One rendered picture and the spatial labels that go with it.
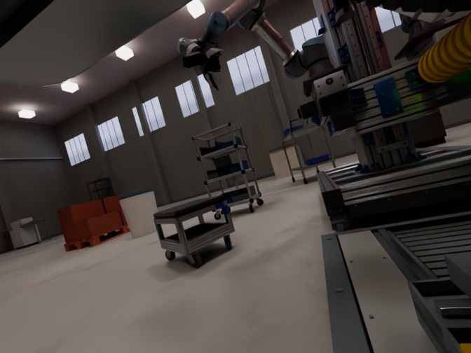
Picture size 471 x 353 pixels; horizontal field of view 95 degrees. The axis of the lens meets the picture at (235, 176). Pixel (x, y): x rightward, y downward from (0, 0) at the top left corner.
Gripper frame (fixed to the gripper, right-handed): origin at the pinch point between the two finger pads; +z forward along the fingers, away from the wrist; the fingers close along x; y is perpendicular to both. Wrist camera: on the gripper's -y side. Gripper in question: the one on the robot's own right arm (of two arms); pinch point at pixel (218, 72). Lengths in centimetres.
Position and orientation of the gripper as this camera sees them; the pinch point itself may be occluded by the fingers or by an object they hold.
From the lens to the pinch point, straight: 96.2
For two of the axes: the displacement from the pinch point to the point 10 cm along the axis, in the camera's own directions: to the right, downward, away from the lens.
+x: -1.2, 7.0, 7.0
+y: 8.0, -3.5, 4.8
